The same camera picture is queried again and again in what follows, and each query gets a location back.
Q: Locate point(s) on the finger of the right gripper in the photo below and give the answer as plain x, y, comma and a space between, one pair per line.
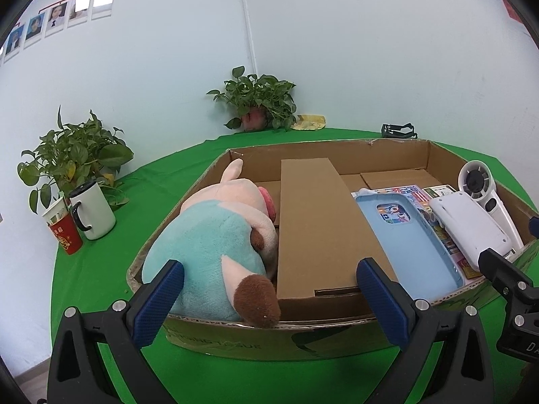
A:
513, 285
533, 226

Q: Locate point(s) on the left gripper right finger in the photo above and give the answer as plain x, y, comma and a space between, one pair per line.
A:
462, 374

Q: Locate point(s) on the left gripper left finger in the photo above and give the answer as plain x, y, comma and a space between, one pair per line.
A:
77, 373

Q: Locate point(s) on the white plastic device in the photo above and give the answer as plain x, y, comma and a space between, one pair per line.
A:
470, 227

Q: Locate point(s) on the light blue phone case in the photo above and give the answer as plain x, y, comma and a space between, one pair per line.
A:
420, 260

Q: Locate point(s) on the white handheld fan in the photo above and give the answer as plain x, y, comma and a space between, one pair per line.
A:
476, 179

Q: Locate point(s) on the green and white book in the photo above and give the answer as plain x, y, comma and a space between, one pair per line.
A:
439, 191

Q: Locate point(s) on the red paper cup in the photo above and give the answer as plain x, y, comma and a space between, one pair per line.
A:
60, 221

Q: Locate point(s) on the flat brown cardboard box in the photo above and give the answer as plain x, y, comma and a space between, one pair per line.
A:
323, 235

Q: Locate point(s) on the pink and teal plush pig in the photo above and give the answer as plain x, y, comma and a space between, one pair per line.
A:
225, 238

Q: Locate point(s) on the potted plant left side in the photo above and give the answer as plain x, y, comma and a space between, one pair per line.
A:
71, 155

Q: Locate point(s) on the yellow cloth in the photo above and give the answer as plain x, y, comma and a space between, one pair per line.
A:
309, 122

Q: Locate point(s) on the potted plant in pink pot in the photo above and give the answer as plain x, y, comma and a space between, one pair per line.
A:
257, 102

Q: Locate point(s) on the white mug black handle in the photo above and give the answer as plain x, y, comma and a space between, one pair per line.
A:
91, 211

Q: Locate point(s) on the red wall sign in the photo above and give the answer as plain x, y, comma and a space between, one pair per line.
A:
511, 11

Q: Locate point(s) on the wall photo board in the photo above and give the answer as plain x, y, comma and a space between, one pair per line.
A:
49, 20

